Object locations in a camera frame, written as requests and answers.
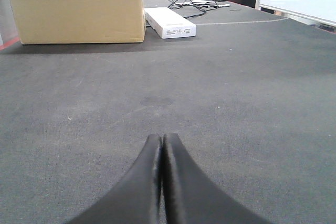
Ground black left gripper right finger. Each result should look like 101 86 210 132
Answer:
162 133 269 223

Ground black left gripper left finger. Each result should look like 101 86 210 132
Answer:
68 134 162 223

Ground long white carton box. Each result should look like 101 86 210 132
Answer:
144 7 196 39

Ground large brown cardboard box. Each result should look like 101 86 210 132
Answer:
10 0 145 45

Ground tangled black cables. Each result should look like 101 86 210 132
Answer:
164 0 220 19

